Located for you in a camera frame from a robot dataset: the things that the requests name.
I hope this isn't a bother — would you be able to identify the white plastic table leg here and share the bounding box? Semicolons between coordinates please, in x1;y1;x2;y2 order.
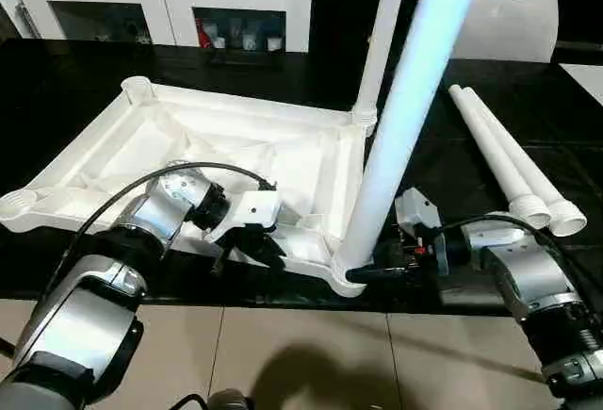
447;83;553;231
331;0;492;285
350;0;412;129
461;86;590;238

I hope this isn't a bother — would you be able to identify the white plastic table top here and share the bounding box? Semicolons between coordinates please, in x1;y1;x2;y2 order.
0;75;379;300

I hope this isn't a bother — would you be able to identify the black table mat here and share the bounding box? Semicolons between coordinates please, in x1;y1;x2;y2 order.
0;37;603;318

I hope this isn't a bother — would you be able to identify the white flat board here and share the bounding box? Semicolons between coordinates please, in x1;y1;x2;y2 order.
559;62;603;106

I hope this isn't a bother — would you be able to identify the black cabinet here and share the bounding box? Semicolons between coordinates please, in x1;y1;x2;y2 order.
310;0;453;106

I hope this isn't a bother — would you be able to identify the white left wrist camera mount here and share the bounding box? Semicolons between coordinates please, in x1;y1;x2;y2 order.
201;189;280;247

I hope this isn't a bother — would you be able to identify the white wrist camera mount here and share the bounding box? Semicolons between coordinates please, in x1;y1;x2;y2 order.
201;189;280;247
393;186;448;275

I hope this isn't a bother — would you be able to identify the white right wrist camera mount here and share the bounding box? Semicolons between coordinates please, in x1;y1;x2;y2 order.
393;186;448;275

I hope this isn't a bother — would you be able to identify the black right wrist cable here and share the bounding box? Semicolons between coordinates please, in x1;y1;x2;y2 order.
436;213;600;313

